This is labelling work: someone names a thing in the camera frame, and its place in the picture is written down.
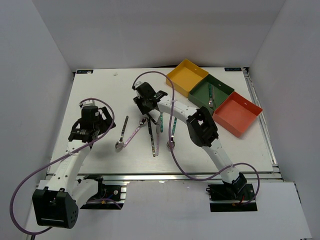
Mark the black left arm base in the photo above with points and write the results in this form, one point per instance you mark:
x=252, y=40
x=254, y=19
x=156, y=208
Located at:
x=108, y=196

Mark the knife with black patterned handle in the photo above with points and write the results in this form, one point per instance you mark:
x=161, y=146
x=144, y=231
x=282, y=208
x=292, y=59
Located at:
x=151, y=138

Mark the spoon with pink handle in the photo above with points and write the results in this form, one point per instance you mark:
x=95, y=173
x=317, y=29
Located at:
x=141, y=124

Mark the knife with green handle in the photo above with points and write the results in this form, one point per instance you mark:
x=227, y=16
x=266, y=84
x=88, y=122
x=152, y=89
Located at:
x=161, y=122

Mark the green square bin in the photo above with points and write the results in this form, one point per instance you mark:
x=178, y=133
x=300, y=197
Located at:
x=199, y=94

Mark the spoon with black patterned handle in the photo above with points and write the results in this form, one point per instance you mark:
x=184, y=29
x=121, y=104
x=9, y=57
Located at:
x=120, y=143

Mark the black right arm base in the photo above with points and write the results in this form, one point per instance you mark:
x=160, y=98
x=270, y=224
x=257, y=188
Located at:
x=221, y=200

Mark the knife with pink handle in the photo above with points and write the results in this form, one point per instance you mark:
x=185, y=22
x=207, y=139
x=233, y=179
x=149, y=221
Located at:
x=158, y=131

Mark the fork with black patterned handle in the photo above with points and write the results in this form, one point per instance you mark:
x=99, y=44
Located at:
x=151, y=119

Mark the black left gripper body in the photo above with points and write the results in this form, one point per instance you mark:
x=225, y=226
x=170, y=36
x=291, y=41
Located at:
x=103, y=125

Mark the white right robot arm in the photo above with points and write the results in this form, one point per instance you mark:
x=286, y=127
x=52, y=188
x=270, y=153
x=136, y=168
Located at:
x=202, y=130

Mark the fork with green handle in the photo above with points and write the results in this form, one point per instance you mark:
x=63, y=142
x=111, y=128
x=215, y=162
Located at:
x=211, y=96

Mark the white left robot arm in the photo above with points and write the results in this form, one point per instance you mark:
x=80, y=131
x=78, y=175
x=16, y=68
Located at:
x=57, y=204

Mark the spoon with green handle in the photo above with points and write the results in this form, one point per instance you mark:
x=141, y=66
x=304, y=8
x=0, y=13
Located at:
x=171, y=142

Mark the yellow square bin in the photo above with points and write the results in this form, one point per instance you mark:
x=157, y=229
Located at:
x=186, y=76

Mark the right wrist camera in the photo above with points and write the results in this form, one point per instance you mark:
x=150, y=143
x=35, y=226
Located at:
x=136, y=85

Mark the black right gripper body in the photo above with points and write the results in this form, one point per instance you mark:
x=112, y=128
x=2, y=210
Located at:
x=141, y=103

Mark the orange square bin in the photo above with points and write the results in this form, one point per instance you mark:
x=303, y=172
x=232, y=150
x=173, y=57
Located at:
x=236, y=114

